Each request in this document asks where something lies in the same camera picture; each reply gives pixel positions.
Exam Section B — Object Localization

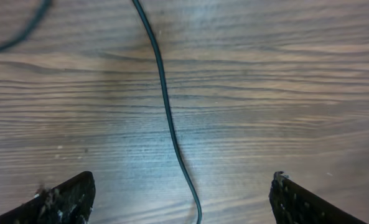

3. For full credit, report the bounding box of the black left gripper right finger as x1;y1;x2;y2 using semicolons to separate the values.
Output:
269;171;366;224

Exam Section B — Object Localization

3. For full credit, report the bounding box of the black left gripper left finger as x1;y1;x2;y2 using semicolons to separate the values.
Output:
0;171;96;224

